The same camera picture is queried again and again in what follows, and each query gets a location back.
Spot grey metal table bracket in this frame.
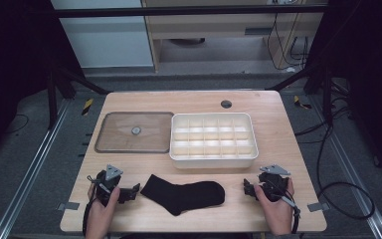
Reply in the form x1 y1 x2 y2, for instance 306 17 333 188
57 201 81 212
306 202 331 213

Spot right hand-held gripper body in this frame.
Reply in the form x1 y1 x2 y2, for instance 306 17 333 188
258 164 291 203

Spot yellow black striped tape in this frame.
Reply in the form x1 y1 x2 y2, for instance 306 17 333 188
81 98 95 117
293 95 312 110

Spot black horizontal frame bar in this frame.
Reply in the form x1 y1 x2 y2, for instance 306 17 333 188
51 4 329 18

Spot black sock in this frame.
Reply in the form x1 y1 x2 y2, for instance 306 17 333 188
140 174 227 217

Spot person's right hand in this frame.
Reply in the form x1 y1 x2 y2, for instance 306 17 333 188
254 178 296 236

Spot hand-held gripper cable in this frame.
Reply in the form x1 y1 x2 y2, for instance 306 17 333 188
82 195 96 237
280 193 302 235

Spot right hand-held gripper cable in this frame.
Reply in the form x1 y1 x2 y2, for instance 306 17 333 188
280 193 302 235

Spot light wooden desk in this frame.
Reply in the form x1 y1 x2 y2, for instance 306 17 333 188
141 0 326 73

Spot left hand-held gripper cable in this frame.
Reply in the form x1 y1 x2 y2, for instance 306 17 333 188
82 195 96 237

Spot black hanging cables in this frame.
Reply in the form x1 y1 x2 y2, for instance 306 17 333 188
267 13 310 72

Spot black metal stand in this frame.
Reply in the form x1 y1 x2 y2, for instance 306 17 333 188
267 63 334 125
46 63 110 130

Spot thin black floor cable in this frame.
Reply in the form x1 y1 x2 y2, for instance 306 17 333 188
4 114 30 134

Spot transparent box lid with knob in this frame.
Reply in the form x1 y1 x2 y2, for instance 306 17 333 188
94 111 175 154

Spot aluminium floor rail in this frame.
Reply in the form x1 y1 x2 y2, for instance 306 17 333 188
311 96 382 239
0 99 71 239

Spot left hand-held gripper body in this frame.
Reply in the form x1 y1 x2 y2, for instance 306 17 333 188
88 163 124 207

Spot white divided storage box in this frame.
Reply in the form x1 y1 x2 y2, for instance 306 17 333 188
168 112 260 169

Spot thick black floor cable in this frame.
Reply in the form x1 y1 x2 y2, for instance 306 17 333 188
294 113 376 221

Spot person's left hand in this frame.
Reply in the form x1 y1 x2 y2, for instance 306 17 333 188
86 187 121 239

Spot white cabinet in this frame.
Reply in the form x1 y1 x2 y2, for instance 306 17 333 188
50 0 155 69

